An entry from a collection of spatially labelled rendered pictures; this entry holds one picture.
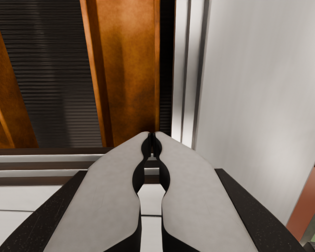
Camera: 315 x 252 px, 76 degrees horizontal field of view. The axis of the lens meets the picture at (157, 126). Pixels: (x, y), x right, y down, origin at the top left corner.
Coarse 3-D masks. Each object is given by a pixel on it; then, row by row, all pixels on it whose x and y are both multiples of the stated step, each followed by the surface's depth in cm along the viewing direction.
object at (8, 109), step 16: (0, 32) 26; (0, 48) 26; (0, 64) 25; (0, 80) 25; (16, 80) 28; (0, 96) 25; (16, 96) 28; (0, 112) 25; (16, 112) 28; (0, 128) 31; (16, 128) 28; (32, 128) 32; (0, 144) 33; (16, 144) 28; (32, 144) 32
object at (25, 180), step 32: (192, 0) 11; (192, 32) 12; (192, 64) 12; (192, 96) 13; (192, 128) 14; (0, 160) 17; (32, 160) 17; (64, 160) 17; (0, 192) 16; (32, 192) 16; (160, 192) 16
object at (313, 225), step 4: (312, 220) 44; (312, 224) 44; (308, 228) 45; (312, 228) 45; (304, 232) 46; (308, 232) 46; (312, 232) 46; (304, 236) 46; (308, 236) 46; (312, 236) 46; (300, 240) 47; (304, 240) 47; (308, 240) 47
